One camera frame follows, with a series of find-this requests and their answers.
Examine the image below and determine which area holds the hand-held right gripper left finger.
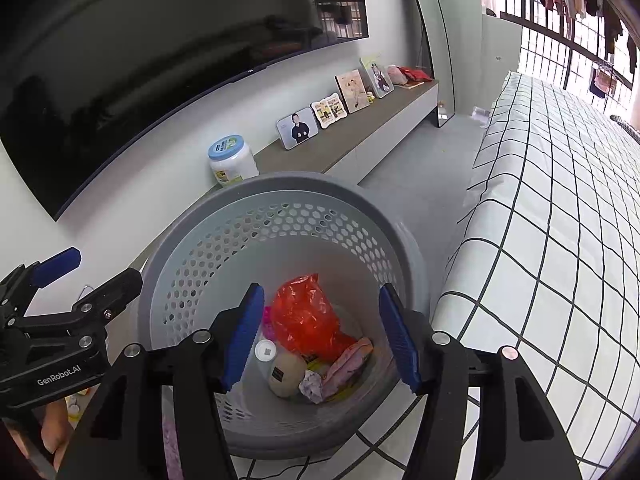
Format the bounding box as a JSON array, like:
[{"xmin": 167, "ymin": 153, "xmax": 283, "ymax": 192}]
[{"xmin": 55, "ymin": 282, "xmax": 266, "ymax": 480}]

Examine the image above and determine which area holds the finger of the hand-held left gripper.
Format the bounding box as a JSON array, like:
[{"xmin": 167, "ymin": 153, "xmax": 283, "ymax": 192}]
[
  {"xmin": 22, "ymin": 267, "xmax": 143, "ymax": 338},
  {"xmin": 0, "ymin": 246, "xmax": 82, "ymax": 318}
]

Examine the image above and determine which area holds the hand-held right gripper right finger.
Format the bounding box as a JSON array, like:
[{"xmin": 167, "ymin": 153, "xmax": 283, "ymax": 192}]
[{"xmin": 378, "ymin": 284, "xmax": 583, "ymax": 480}]

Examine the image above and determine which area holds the pink snack packet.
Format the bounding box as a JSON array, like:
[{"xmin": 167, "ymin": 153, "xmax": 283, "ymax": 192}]
[{"xmin": 320, "ymin": 337, "xmax": 375, "ymax": 403}]

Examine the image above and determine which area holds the beige round plush ball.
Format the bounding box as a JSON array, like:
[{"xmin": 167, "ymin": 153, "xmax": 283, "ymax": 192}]
[{"xmin": 267, "ymin": 351, "xmax": 307, "ymax": 399}]

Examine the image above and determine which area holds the red plastic bag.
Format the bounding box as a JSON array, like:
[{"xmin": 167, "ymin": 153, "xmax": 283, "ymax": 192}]
[{"xmin": 270, "ymin": 273, "xmax": 358, "ymax": 363}]

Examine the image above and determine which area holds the silver wrapper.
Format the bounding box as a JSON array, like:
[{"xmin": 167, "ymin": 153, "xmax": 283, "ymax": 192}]
[{"xmin": 298, "ymin": 374, "xmax": 326, "ymax": 405}]

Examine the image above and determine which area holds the grey perforated plastic basket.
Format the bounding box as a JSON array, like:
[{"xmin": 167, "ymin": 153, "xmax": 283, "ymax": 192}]
[{"xmin": 136, "ymin": 171, "xmax": 432, "ymax": 461}]

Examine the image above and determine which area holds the person's left hand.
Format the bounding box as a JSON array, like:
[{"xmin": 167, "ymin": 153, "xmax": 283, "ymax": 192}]
[{"xmin": 41, "ymin": 401, "xmax": 70, "ymax": 456}]

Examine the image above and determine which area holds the patterned purple cloth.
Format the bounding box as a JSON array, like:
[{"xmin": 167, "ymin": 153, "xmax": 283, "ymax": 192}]
[{"xmin": 161, "ymin": 405, "xmax": 185, "ymax": 480}]

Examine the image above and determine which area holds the white jar with blue lid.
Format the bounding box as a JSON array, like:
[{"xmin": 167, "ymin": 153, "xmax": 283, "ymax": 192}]
[{"xmin": 207, "ymin": 134, "xmax": 260, "ymax": 188}]

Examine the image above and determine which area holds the row of photo frames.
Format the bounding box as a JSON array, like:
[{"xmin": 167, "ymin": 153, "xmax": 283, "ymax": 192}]
[{"xmin": 252, "ymin": 80, "xmax": 441, "ymax": 188}]

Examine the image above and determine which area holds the black curved television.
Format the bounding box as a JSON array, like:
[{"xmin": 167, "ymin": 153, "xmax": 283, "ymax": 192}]
[{"xmin": 0, "ymin": 0, "xmax": 370, "ymax": 222}]

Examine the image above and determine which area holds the grey cabinet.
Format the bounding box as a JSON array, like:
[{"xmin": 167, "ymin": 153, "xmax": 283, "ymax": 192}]
[{"xmin": 481, "ymin": 12, "xmax": 523, "ymax": 111}]

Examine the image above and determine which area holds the leaning standing mirror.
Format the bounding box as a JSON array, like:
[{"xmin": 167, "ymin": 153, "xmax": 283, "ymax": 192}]
[{"xmin": 402, "ymin": 0, "xmax": 456, "ymax": 128}]

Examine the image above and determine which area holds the houndstooth blanket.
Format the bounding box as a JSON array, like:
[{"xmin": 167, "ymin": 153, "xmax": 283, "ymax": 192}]
[{"xmin": 610, "ymin": 114, "xmax": 640, "ymax": 143}]

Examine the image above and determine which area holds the small hanging drying rack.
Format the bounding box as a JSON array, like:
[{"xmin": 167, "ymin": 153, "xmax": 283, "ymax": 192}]
[{"xmin": 589, "ymin": 62, "xmax": 621, "ymax": 98}]

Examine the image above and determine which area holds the window security grille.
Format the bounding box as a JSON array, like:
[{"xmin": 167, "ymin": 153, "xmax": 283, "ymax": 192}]
[{"xmin": 480, "ymin": 0, "xmax": 640, "ymax": 126}]

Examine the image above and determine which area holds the portrait photo frame dark suit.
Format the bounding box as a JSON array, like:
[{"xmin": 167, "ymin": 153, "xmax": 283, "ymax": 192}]
[{"xmin": 276, "ymin": 107, "xmax": 319, "ymax": 151}]

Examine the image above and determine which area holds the scalloped yellow photo frame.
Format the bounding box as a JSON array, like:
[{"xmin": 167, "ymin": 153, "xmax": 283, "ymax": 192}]
[{"xmin": 310, "ymin": 92, "xmax": 348, "ymax": 130}]

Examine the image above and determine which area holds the beige cartoon photo frame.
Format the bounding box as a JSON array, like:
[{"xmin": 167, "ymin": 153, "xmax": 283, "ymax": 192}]
[{"xmin": 335, "ymin": 69, "xmax": 371, "ymax": 114}]

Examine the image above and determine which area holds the photo frame with dark figure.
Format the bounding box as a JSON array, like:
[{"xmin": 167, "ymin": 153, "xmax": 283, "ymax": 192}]
[{"xmin": 360, "ymin": 55, "xmax": 396, "ymax": 98}]

